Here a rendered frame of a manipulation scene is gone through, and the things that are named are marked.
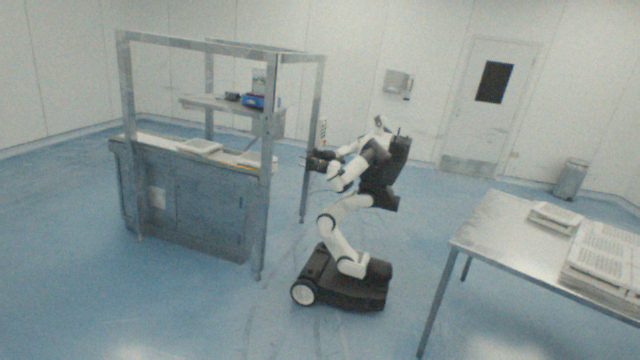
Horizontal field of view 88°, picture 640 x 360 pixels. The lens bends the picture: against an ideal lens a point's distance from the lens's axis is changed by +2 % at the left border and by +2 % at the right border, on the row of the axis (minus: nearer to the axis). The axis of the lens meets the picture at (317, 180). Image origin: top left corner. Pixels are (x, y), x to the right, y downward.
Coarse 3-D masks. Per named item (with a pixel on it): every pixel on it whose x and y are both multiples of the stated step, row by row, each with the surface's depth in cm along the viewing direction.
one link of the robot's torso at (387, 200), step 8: (360, 184) 215; (368, 184) 214; (376, 192) 213; (384, 192) 212; (392, 192) 219; (384, 200) 213; (392, 200) 213; (400, 200) 214; (384, 208) 217; (392, 208) 215
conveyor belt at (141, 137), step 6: (138, 132) 280; (108, 138) 262; (138, 138) 267; (144, 138) 269; (150, 138) 271; (156, 138) 273; (162, 138) 274; (156, 144) 260; (162, 144) 261; (168, 144) 263; (174, 144) 265; (156, 150) 249; (180, 156) 245; (216, 156) 252; (222, 156) 254; (228, 156) 256; (234, 156) 258; (204, 162) 240; (228, 162) 244; (228, 168) 235; (276, 168) 250
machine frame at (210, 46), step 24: (120, 48) 220; (192, 48) 204; (216, 48) 199; (240, 48) 195; (264, 48) 290; (120, 72) 226; (264, 96) 200; (264, 120) 205; (312, 120) 298; (264, 144) 211; (312, 144) 306; (264, 168) 217; (264, 192) 223; (264, 216) 230; (264, 240) 241
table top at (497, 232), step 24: (504, 192) 254; (480, 216) 208; (504, 216) 213; (456, 240) 177; (480, 240) 180; (504, 240) 184; (528, 240) 187; (552, 240) 191; (504, 264) 161; (528, 264) 164; (552, 264) 167; (552, 288) 151; (576, 288) 151; (600, 312) 142; (624, 312) 139
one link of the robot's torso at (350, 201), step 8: (352, 192) 230; (344, 200) 221; (352, 200) 218; (360, 200) 216; (368, 200) 214; (328, 208) 234; (336, 208) 228; (344, 208) 225; (352, 208) 221; (320, 216) 232; (328, 216) 229; (336, 216) 230; (344, 216) 228; (336, 224) 232
